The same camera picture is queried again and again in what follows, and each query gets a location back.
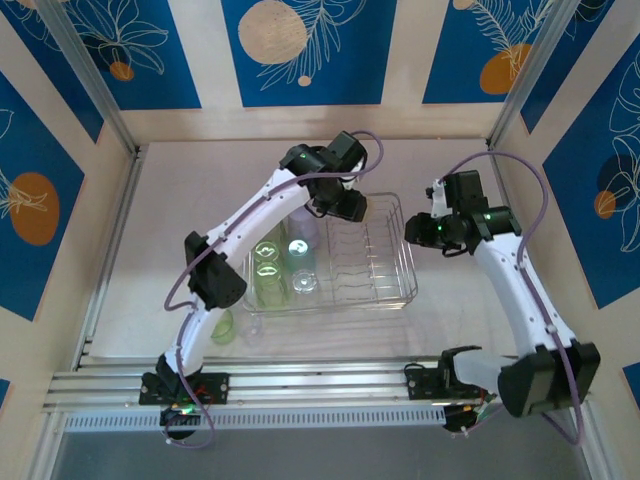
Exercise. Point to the aluminium frame post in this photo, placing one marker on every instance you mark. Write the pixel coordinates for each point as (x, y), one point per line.
(530, 75)
(87, 70)

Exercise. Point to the aluminium mounting beam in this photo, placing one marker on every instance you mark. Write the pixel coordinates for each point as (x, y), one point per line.
(320, 385)

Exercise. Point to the green translucent plastic cup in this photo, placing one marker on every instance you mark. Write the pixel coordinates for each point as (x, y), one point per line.
(265, 251)
(270, 285)
(281, 235)

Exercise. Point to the teal translucent plastic cup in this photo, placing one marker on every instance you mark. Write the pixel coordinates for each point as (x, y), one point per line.
(299, 252)

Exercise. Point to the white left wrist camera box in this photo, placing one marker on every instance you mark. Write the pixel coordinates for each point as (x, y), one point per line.
(361, 161)

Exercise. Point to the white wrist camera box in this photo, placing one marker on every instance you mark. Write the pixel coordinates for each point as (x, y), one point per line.
(361, 161)
(440, 200)

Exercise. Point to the clear plastic cup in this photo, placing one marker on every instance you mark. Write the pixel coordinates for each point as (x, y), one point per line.
(305, 283)
(252, 334)

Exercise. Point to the small green translucent cup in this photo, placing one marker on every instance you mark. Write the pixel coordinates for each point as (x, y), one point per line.
(226, 330)

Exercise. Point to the purple plastic cup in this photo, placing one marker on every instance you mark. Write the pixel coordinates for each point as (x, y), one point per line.
(306, 230)

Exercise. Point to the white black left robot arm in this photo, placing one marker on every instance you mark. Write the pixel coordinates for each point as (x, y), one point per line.
(260, 210)

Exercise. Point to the black connector box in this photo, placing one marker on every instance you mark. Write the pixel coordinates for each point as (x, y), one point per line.
(172, 417)
(455, 420)

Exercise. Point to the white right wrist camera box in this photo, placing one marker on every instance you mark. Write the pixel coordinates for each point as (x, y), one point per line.
(440, 200)

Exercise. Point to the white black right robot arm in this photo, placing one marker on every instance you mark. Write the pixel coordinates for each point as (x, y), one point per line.
(520, 300)

